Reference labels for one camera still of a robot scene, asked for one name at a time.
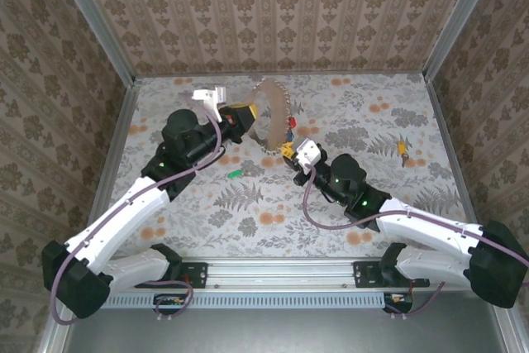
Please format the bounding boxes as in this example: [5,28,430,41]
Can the grey metal panel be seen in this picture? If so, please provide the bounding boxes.
[65,291,509,353]

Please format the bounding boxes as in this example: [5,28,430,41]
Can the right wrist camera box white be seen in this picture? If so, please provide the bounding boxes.
[294,136,322,174]

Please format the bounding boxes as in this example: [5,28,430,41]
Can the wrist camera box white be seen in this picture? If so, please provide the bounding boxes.
[294,136,322,174]
[192,85,227,122]

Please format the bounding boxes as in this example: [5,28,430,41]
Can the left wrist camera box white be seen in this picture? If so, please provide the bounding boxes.
[192,85,227,122]

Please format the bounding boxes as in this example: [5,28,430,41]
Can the aluminium table side rail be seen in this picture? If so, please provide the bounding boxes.
[82,78,141,246]
[422,73,480,232]

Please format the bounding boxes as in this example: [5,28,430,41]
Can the thin aluminium table rail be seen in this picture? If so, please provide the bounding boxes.
[134,71,427,80]

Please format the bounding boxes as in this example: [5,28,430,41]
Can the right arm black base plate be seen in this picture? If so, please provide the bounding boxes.
[352,260,431,289]

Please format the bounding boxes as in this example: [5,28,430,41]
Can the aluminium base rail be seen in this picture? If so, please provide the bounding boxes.
[61,256,503,290]

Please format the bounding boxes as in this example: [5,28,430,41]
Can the slotted grey cable duct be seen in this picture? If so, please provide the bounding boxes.
[101,291,414,310]

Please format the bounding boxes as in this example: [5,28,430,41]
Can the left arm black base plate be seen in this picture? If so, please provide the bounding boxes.
[136,260,208,289]

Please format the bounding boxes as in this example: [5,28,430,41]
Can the aluminium frame post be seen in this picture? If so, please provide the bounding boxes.
[421,0,504,81]
[45,0,138,83]

